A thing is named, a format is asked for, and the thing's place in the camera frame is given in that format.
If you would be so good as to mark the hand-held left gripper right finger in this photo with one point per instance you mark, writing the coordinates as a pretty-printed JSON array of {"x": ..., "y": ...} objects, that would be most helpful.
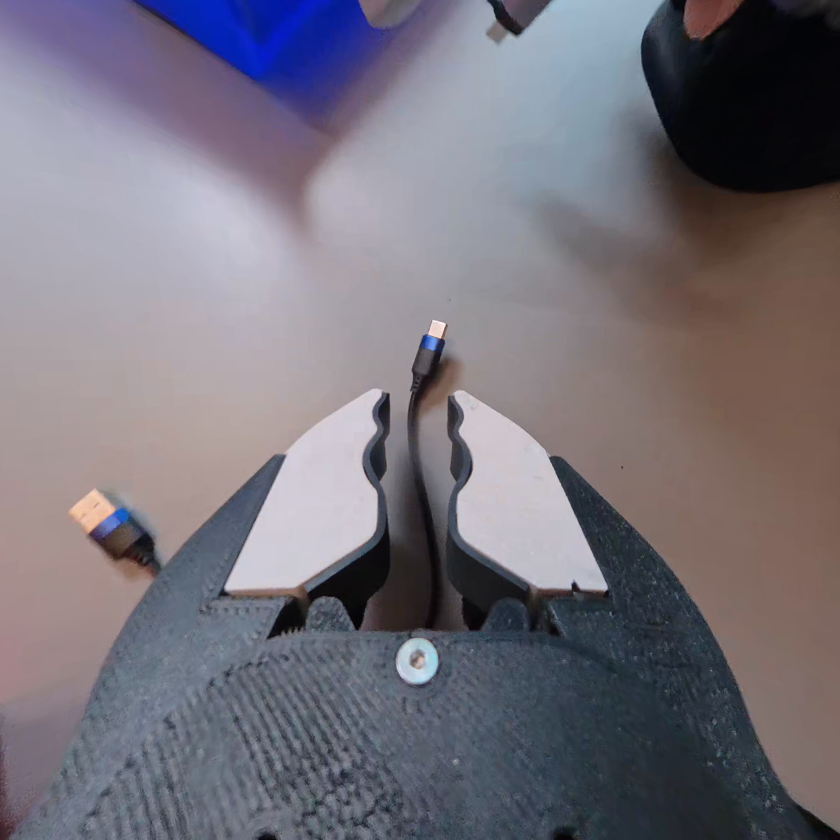
[{"x": 518, "y": 505}]

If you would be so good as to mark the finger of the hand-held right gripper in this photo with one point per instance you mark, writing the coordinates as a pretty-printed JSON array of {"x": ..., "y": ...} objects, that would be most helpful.
[
  {"x": 515, "y": 12},
  {"x": 388, "y": 9}
]

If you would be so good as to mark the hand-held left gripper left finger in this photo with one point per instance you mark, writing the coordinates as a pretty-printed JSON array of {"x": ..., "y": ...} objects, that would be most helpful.
[{"x": 308, "y": 499}]

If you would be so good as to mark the person's right hand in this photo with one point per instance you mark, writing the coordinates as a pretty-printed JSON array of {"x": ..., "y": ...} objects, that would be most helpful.
[{"x": 710, "y": 14}]

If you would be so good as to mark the blue plastic box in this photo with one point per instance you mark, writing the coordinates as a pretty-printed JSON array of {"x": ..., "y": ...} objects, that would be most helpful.
[{"x": 262, "y": 33}]

